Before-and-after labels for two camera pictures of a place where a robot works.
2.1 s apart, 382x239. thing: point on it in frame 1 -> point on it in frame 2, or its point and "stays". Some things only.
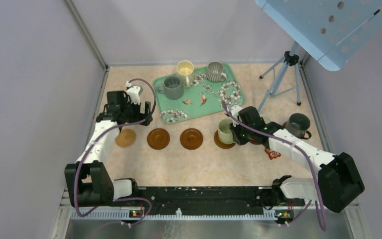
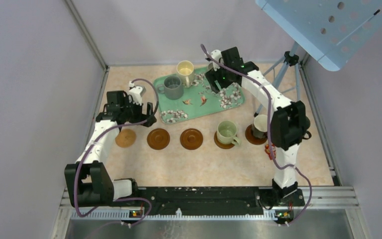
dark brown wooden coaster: x=221 y=144 stays
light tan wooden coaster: x=126 y=138 stays
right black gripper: x=240 y=141 -> x=210 y=76
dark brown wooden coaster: x=191 y=139 stays
